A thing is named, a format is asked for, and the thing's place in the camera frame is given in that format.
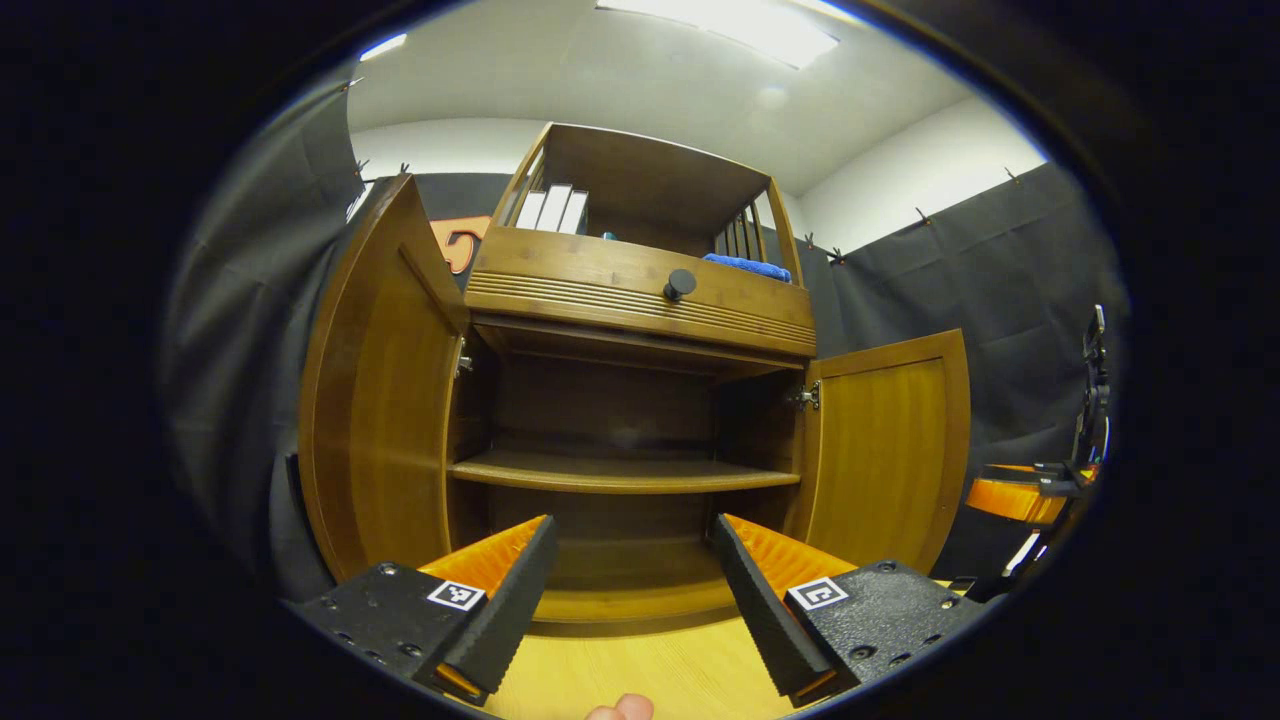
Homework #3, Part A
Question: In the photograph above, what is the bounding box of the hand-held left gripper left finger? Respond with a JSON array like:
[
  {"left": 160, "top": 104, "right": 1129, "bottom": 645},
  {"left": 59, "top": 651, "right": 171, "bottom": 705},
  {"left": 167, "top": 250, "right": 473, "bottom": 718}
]
[{"left": 285, "top": 515, "right": 559, "bottom": 706}]

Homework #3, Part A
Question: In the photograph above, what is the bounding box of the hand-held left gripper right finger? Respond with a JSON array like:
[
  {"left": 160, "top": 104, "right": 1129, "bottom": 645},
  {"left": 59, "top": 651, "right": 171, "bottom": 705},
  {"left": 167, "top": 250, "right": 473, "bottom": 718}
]
[{"left": 710, "top": 513, "right": 986, "bottom": 709}]

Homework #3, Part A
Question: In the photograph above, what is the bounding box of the wooden cabinet door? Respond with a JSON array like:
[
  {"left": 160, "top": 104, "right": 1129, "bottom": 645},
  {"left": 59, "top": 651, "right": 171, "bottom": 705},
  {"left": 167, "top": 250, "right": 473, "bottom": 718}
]
[
  {"left": 790, "top": 330, "right": 971, "bottom": 576},
  {"left": 298, "top": 175, "right": 471, "bottom": 583}
]

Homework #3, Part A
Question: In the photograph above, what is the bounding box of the wooden double-door shoe cabinet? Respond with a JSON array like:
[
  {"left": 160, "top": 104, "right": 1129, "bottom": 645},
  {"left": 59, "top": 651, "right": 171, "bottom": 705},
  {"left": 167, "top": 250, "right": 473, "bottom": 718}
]
[{"left": 298, "top": 122, "right": 971, "bottom": 636}]

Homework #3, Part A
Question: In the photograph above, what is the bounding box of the wooden inner cabinet shelf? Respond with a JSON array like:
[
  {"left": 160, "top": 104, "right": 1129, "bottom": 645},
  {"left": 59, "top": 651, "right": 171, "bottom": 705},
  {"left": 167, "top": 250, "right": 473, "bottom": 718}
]
[{"left": 447, "top": 450, "right": 801, "bottom": 495}]

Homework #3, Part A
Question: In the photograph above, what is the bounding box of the wooden cabinet drawer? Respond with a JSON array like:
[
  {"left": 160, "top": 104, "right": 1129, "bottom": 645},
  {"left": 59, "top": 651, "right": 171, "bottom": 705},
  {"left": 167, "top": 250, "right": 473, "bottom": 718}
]
[{"left": 465, "top": 225, "right": 818, "bottom": 361}]

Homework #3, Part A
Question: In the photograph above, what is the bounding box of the blue towel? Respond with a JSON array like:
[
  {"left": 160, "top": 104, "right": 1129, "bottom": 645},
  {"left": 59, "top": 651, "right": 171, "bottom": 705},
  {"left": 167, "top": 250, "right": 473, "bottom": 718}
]
[{"left": 702, "top": 253, "right": 793, "bottom": 284}]

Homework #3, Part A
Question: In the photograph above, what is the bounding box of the large ceiling light panel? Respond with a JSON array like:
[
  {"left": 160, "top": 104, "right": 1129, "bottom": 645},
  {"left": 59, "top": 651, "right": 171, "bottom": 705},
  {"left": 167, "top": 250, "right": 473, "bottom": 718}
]
[{"left": 595, "top": 0, "right": 841, "bottom": 71}]

